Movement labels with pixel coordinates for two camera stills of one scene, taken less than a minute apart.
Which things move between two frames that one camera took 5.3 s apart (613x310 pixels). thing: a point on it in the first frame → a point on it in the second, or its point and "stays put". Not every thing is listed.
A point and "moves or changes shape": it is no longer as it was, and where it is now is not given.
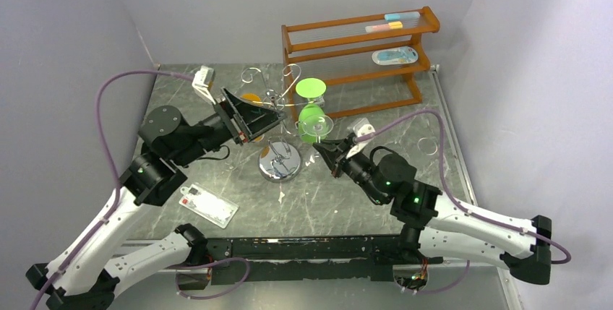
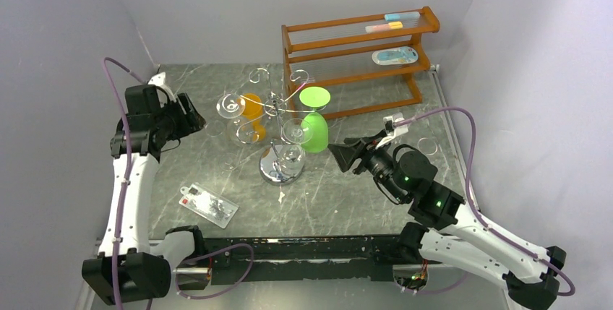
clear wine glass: [317, 125] → [295, 132]
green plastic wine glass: [312, 121] moves or changes shape
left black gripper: [255, 119] → [191, 123]
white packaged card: [211, 207] stays put
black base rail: [306, 259] stays put
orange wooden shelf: [358, 63] stays put
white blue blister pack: [395, 56] stays put
